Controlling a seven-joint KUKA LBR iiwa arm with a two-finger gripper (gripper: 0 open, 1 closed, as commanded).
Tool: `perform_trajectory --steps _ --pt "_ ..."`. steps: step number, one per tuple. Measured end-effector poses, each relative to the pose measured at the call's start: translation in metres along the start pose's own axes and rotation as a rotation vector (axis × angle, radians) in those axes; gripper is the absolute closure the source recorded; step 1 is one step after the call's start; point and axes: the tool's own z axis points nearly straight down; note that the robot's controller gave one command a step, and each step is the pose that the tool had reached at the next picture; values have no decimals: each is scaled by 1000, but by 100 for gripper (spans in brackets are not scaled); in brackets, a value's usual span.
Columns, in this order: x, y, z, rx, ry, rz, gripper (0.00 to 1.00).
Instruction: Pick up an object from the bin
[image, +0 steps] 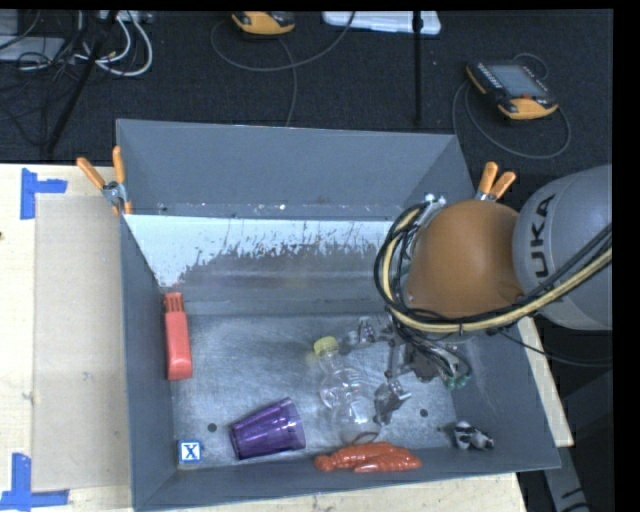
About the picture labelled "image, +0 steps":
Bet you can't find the orange toy lobster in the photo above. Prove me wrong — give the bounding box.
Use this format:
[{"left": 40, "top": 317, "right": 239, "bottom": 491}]
[{"left": 313, "top": 440, "right": 424, "bottom": 475}]

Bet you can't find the orange-red plastic brush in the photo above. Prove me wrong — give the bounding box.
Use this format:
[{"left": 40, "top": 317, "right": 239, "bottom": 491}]
[{"left": 163, "top": 292, "right": 194, "bottom": 382}]

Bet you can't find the grey metal bin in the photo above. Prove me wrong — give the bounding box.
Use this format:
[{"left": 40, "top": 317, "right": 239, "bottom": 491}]
[{"left": 114, "top": 118, "right": 563, "bottom": 512}]

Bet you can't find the black and white toy animal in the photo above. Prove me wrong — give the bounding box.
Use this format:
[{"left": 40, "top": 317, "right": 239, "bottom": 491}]
[{"left": 451, "top": 420, "right": 496, "bottom": 452}]

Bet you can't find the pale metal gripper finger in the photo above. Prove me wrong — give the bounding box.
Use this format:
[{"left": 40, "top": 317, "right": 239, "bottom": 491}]
[
  {"left": 373, "top": 379, "right": 414, "bottom": 427},
  {"left": 341, "top": 319, "right": 387, "bottom": 354}
]

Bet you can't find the pale wood board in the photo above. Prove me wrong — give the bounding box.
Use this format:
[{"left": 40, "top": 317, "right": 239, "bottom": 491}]
[{"left": 30, "top": 193, "right": 133, "bottom": 494}]

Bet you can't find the clear plastic bottle yellow cap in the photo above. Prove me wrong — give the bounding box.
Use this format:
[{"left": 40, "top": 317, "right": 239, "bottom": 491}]
[{"left": 305, "top": 335, "right": 384, "bottom": 446}]

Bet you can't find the purple plastic cup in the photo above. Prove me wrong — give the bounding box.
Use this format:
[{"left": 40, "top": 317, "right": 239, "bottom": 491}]
[{"left": 228, "top": 396, "right": 307, "bottom": 462}]

